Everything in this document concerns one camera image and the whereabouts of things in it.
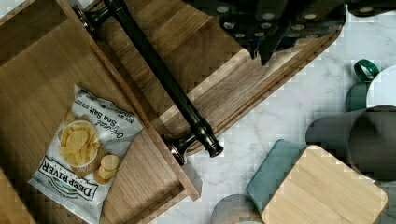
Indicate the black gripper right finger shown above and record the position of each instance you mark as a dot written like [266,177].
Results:
[303,19]

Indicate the dark grey cylindrical canister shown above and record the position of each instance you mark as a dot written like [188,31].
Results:
[364,139]

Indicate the clear glass jar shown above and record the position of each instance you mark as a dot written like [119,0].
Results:
[236,209]

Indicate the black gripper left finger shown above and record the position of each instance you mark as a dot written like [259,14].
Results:
[254,24]

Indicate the wooden cutting board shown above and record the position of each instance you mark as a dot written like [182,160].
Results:
[217,74]

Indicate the dark metal drawer handle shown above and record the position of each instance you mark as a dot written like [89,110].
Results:
[201,130]

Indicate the Deep River chips bag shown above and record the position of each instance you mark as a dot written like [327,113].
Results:
[82,158]

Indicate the green and white mug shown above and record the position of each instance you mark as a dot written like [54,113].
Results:
[375,87]

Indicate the teal box with bamboo lid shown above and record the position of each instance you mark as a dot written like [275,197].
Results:
[300,184]

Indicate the wooden drawer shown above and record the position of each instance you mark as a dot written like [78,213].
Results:
[45,53]

